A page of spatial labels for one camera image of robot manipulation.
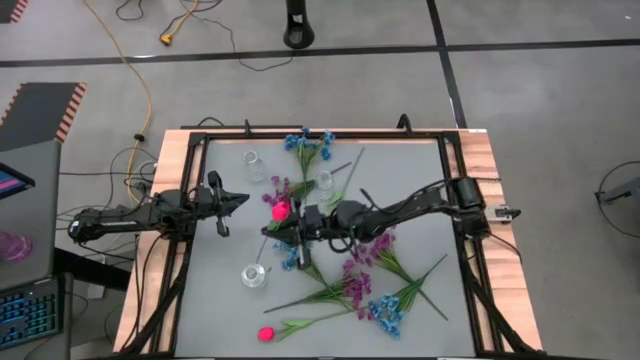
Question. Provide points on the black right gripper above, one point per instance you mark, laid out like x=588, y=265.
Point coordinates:
x=315, y=222

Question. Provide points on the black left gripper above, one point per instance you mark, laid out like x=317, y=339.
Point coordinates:
x=207, y=202

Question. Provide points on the blue artificial flower bunch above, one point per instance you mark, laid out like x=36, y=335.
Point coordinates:
x=290, y=260
x=387, y=310
x=291, y=142

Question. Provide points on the purple artificial flower bunch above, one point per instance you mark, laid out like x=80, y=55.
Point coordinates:
x=382, y=245
x=357, y=287
x=280, y=190

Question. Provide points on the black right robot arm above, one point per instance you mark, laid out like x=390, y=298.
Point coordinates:
x=400, y=206

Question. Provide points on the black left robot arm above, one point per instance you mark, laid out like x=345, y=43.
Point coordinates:
x=115, y=222

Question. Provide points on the clear glass vase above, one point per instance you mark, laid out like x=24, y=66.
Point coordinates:
x=254, y=276
x=325, y=182
x=254, y=170

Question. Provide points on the grey table mat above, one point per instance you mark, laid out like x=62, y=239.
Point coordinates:
x=225, y=325

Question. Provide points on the black desk support beam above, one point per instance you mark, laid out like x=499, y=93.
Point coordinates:
x=110, y=280

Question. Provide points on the black round stand base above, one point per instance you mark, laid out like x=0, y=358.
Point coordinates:
x=299, y=35

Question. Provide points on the grey side desk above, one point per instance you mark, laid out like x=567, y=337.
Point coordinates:
x=35, y=215

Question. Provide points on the black mat orange striped edge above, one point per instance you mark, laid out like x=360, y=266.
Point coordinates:
x=35, y=112
x=7, y=9

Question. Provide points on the laptop screen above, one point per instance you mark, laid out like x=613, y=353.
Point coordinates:
x=12, y=182

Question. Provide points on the purple translucent object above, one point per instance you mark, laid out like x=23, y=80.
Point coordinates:
x=15, y=247

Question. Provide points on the backlit black keyboard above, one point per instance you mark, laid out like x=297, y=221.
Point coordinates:
x=30, y=312

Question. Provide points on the dark equipment base leg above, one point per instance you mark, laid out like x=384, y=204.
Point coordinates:
x=622, y=192

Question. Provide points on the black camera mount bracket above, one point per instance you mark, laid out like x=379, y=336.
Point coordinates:
x=403, y=124

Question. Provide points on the black aluminium table frame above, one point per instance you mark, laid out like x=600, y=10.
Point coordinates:
x=425, y=134

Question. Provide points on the metal arm base bracket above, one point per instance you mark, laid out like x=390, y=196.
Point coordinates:
x=500, y=212

